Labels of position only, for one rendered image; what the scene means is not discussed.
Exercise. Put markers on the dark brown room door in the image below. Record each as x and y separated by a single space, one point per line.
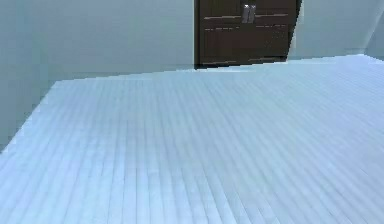
233 43

